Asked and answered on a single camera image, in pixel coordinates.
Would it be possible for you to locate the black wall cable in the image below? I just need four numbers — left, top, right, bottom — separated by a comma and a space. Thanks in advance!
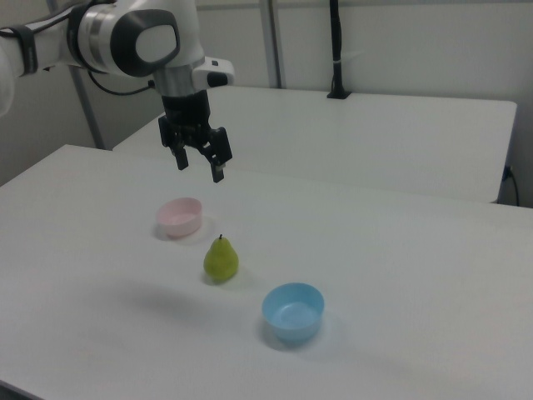
502, 164, 521, 207

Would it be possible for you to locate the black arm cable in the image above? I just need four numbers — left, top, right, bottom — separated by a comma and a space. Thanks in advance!
85, 68, 157, 96

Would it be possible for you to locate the pink plastic bowl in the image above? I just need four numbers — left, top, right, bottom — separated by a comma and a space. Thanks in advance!
156, 197, 204, 238

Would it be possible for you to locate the black camera stand pole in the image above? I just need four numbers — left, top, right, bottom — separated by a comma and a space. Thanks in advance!
326, 0, 351, 100

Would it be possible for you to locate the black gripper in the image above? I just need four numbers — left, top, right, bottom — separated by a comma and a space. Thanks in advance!
157, 89, 233, 184

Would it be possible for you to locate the white side table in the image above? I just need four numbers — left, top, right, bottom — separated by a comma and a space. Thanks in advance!
112, 85, 518, 204

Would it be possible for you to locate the green pear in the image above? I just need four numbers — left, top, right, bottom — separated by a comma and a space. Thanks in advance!
202, 234, 241, 283

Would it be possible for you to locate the blue plastic bowl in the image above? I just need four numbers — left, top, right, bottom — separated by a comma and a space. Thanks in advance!
261, 282, 326, 345

